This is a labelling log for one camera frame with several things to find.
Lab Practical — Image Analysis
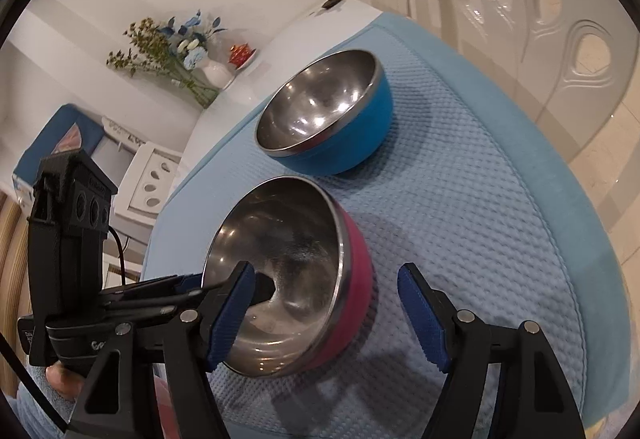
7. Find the blue steel bowl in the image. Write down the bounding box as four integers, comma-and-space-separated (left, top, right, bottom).
255, 49, 394, 176

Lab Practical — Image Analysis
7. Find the person's left hand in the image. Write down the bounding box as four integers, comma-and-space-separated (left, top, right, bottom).
46, 362, 85, 401

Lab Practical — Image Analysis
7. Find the light blue table mat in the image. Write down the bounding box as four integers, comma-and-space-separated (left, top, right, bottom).
144, 10, 637, 438

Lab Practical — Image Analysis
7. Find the white chair left side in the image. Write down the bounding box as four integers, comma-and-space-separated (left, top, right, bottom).
114, 142, 182, 227

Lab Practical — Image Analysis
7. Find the blue cloth cover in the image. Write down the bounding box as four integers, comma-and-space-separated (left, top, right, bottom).
13, 104, 105, 185

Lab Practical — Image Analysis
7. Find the white ceramic flower vase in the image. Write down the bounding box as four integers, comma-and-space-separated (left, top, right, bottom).
198, 58, 234, 90

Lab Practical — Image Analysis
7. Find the glass vase with greenery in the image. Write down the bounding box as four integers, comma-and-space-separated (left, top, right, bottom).
105, 17, 219, 108

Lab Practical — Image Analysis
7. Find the large white chair right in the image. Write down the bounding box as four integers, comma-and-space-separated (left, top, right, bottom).
439, 0, 639, 162

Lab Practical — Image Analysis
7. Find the small black lid knob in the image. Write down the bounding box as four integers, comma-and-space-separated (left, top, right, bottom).
321, 0, 343, 11

